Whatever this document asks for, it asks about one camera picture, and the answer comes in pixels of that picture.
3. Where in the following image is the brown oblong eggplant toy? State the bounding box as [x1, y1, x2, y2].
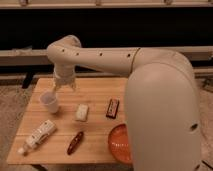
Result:
[67, 131, 84, 155]

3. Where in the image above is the white soap bar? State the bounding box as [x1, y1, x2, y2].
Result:
[75, 104, 89, 122]

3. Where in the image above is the wooden table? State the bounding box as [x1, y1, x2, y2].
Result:
[7, 78, 126, 164]

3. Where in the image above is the white tube bottle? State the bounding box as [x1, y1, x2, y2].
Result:
[18, 120, 57, 155]

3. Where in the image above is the orange bowl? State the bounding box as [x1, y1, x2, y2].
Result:
[108, 124, 132, 164]

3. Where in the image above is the dark chocolate bar box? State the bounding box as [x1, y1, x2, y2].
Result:
[106, 99, 119, 119]

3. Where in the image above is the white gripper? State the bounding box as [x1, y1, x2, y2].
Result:
[52, 65, 76, 94]

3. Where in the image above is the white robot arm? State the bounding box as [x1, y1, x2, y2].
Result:
[47, 35, 201, 171]

